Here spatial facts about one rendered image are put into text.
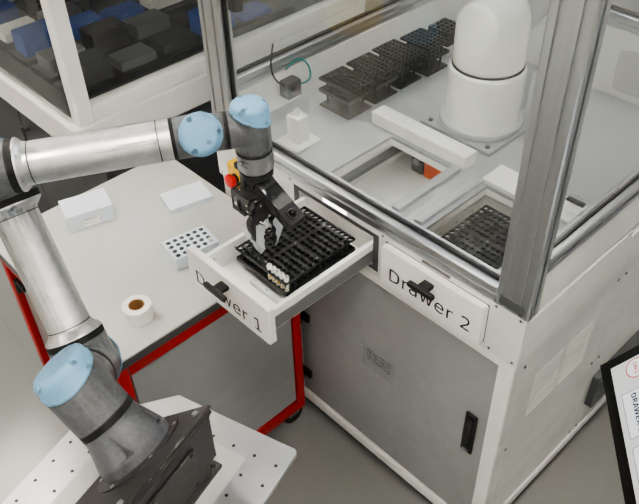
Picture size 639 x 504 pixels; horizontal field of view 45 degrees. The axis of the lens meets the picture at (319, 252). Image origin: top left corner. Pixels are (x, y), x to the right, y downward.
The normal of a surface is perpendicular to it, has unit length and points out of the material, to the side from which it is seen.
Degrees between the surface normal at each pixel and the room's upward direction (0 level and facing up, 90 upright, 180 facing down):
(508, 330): 90
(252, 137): 90
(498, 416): 90
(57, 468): 0
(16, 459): 0
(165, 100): 90
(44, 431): 0
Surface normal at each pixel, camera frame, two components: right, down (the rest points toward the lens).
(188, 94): 0.69, 0.47
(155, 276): -0.02, -0.75
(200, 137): 0.15, 0.15
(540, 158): -0.73, 0.47
